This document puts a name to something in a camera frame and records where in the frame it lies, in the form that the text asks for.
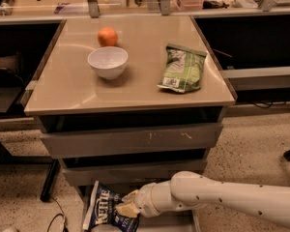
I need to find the middle grey drawer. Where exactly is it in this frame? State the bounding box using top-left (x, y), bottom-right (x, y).
top-left (63, 159), bottom-right (207, 187)

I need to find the orange fruit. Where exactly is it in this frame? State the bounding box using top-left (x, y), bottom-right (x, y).
top-left (98, 27), bottom-right (118, 46)

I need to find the top grey drawer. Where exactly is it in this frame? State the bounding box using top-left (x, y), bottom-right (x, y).
top-left (41, 123), bottom-right (223, 159)

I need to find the black cable on floor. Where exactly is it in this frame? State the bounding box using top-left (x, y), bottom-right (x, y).
top-left (46, 195), bottom-right (70, 232)

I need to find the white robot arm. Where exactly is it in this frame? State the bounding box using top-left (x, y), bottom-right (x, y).
top-left (116, 171), bottom-right (290, 229)

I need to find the blue kettle chip bag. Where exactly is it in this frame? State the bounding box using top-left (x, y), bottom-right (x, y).
top-left (82, 181), bottom-right (139, 232)

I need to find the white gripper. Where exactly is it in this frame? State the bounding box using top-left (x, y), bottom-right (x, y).
top-left (116, 181), bottom-right (204, 218)

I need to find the bottom grey open drawer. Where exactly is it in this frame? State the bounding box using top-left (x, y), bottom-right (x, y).
top-left (80, 179), bottom-right (201, 232)

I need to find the grey drawer cabinet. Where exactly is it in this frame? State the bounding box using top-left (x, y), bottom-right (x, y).
top-left (23, 14), bottom-right (238, 232)

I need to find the green chip bag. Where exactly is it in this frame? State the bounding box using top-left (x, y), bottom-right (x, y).
top-left (158, 43), bottom-right (207, 94)

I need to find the black table leg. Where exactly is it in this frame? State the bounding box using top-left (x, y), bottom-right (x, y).
top-left (40, 159), bottom-right (59, 202)

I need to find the white bowl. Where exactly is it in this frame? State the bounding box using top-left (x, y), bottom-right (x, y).
top-left (87, 46), bottom-right (129, 80)

